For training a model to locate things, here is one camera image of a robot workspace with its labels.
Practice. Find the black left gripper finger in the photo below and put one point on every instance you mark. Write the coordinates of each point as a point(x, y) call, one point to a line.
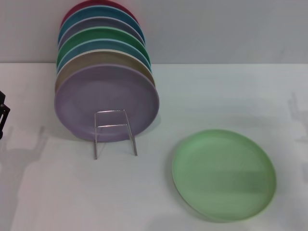
point(4, 115)

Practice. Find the light green plate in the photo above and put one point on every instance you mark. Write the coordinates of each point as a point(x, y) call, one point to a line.
point(223, 173)

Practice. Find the lavender plate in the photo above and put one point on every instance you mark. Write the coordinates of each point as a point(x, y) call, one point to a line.
point(108, 91)

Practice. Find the beige plate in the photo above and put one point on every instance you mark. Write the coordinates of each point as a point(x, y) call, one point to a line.
point(96, 57)

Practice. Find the light blue plate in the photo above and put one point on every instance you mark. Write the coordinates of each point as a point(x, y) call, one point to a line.
point(96, 45)

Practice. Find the dark green plate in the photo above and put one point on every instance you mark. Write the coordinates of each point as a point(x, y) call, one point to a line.
point(96, 34)

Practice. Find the maroon red plate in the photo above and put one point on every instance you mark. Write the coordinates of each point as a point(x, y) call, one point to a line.
point(72, 9)

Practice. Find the grey purple plate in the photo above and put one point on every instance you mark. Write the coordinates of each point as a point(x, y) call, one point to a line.
point(96, 24)

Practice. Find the teal blue plate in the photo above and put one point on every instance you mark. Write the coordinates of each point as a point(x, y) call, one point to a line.
point(96, 13)

